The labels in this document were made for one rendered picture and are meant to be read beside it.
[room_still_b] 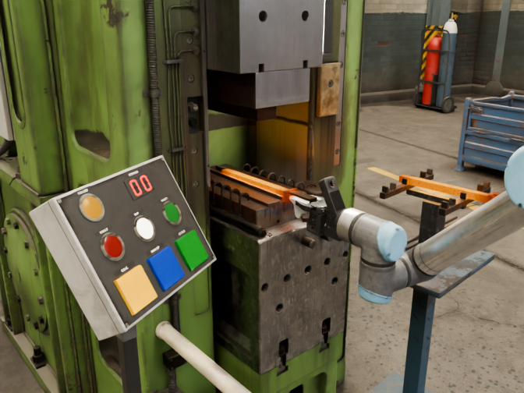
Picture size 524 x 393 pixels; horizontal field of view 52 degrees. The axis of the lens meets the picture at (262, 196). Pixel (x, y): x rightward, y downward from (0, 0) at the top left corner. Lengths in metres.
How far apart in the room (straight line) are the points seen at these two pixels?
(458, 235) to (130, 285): 0.75
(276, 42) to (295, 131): 0.47
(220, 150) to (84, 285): 1.06
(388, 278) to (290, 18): 0.73
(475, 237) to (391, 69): 8.44
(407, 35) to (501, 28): 1.79
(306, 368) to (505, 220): 0.90
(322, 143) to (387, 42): 7.74
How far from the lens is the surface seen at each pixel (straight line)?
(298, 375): 1.86
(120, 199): 1.14
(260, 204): 1.58
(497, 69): 10.77
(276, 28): 1.48
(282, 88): 1.51
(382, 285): 1.41
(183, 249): 1.20
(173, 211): 1.23
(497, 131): 5.45
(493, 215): 1.27
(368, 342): 2.74
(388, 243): 1.34
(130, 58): 1.40
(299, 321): 1.74
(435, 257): 1.41
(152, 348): 1.69
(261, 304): 1.59
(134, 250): 1.12
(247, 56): 1.42
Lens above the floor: 1.52
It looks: 19 degrees down
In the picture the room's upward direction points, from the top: straight up
